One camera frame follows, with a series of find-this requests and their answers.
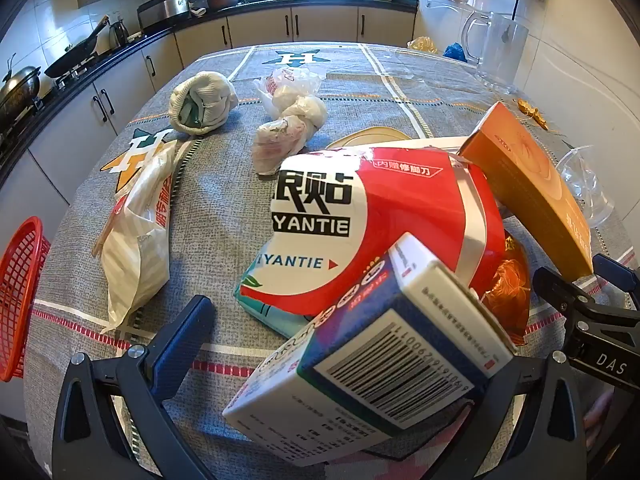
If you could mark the red foil snack packet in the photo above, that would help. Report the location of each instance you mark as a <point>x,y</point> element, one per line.
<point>507,290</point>

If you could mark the cream kitchen base cabinets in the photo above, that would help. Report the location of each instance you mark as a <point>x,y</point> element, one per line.
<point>260,30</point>

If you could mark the steel pot with lid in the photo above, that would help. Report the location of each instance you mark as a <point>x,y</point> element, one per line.
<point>20,85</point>

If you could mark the teal and white packet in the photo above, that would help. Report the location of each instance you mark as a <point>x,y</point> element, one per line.
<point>265,312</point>

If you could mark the striped white plastic bag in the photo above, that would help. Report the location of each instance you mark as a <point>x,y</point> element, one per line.
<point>135,250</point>

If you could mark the blue plastic bag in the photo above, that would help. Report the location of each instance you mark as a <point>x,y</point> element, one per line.
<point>455,52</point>

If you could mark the rolled white cloth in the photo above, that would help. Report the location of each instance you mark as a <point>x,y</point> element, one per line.
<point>210,92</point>

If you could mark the clear plastic container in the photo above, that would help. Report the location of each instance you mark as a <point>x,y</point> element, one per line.
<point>585,185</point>

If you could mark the yellow bowl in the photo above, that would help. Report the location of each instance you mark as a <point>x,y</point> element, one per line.
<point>370,137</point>

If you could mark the red and white plastic bag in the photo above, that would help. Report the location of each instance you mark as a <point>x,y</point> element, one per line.
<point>400,200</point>

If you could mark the grey printed tablecloth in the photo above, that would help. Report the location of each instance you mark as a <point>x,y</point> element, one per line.
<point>225,200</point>

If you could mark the black wok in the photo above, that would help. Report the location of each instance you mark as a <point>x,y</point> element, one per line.
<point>75,55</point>

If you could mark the knotted white plastic bag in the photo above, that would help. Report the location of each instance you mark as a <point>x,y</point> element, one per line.
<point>287,127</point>

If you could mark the blue and white medicine box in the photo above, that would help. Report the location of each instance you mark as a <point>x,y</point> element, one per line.
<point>380,360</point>

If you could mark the black kitchen countertop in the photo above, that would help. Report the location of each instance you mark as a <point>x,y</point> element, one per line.
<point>300,4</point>

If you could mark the steel kettle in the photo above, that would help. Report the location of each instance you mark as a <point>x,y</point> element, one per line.
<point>119,34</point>

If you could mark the person's right hand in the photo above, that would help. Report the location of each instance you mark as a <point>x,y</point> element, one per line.
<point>600,415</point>

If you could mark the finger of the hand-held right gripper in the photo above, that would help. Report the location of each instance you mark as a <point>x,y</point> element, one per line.
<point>615,272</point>
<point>555,285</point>

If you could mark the clear plastic pitcher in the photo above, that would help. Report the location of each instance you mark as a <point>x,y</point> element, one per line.
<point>500,45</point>

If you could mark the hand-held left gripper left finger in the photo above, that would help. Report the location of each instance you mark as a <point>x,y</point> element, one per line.
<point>176,355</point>

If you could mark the yellow plastic bag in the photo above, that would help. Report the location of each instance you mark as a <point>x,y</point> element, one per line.
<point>425,45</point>

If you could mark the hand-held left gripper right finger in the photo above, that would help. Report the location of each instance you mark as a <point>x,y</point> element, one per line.
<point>555,410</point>

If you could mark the red plastic basket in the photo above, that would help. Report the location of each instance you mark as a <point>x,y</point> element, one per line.
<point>20,285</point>

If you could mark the black and steel electric cooker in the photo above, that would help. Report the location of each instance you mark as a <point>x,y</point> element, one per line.
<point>165,7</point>

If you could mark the orange cardboard box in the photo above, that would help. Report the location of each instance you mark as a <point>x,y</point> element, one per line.
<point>530,185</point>

